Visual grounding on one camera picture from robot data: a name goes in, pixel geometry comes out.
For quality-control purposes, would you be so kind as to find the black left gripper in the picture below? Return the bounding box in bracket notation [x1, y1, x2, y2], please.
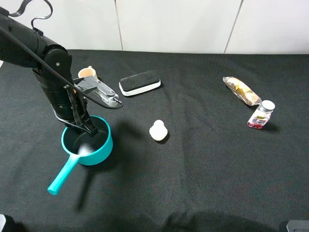
[33, 69, 98, 137]

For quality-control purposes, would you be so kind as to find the beige small cup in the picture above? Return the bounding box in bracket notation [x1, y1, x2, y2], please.
[78, 66, 98, 79]

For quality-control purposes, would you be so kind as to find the white duck figure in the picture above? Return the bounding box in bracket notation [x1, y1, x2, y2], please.
[149, 120, 168, 141]

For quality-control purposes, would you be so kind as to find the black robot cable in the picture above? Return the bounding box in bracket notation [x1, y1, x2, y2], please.
[0, 0, 124, 109]

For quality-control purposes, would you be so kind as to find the small bottle silver cap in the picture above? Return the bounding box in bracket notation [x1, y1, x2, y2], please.
[247, 100, 275, 129]

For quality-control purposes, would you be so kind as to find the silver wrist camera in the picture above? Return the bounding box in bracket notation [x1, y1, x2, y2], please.
[73, 76, 123, 109]

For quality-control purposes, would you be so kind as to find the black base part left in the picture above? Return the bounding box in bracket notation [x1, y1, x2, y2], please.
[0, 214, 25, 232]

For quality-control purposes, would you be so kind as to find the teal saucepan with handle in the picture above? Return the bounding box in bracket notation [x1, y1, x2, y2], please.
[47, 116, 113, 195]

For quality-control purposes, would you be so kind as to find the black table cloth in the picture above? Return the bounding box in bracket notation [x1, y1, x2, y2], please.
[0, 51, 309, 232]

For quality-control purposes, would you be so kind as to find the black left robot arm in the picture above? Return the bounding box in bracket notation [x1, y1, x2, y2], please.
[0, 8, 98, 136]

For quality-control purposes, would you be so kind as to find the black white board eraser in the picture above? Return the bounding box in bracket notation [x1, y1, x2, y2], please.
[119, 70, 161, 97]

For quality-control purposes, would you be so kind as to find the wrapped bread snack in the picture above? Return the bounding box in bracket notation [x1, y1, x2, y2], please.
[223, 76, 262, 106]

